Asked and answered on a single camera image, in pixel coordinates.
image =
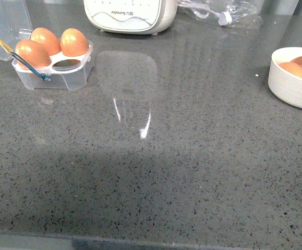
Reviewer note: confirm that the white round bowl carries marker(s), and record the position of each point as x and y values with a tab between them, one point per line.
282	84

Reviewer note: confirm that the brown egg in bowl left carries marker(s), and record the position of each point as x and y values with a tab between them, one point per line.
292	68

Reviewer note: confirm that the white Joyoung kitchen appliance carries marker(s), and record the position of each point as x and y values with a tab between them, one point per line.
131	17

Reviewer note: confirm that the brown egg front left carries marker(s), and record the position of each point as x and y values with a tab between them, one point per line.
33	53

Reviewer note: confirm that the brown egg back right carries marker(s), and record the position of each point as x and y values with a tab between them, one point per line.
73	43

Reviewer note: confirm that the clear plastic bag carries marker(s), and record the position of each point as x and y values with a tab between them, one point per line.
229	14

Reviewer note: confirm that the clear plastic egg box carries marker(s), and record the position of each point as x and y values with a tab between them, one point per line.
69	73

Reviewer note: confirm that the teal rubber band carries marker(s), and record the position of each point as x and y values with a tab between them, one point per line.
42	76

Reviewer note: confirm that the brown egg in bowl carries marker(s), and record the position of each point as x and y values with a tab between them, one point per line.
297	60
292	68

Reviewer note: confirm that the brown egg back left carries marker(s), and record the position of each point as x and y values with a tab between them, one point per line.
47	39

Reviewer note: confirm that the brown egg in bowl back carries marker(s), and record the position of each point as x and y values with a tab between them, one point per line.
297	60

